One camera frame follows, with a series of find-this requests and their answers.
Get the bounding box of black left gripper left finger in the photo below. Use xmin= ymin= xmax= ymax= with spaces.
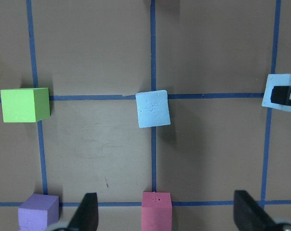
xmin=67 ymin=192 xmax=98 ymax=231

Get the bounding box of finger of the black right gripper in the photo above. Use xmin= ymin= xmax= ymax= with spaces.
xmin=270 ymin=86 xmax=291 ymax=106

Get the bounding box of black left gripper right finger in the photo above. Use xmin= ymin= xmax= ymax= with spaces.
xmin=233 ymin=190 xmax=276 ymax=231

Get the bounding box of light blue foam block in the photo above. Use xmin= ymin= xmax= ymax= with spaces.
xmin=135 ymin=90 xmax=171 ymax=128
xmin=262 ymin=74 xmax=291 ymax=112

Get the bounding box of purple foam block left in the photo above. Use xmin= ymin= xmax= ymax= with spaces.
xmin=18 ymin=193 xmax=59 ymax=231

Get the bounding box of crimson foam block front left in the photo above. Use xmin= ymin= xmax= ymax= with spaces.
xmin=141 ymin=192 xmax=172 ymax=231

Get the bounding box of green foam block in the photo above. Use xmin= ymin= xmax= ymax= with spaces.
xmin=0 ymin=88 xmax=51 ymax=123

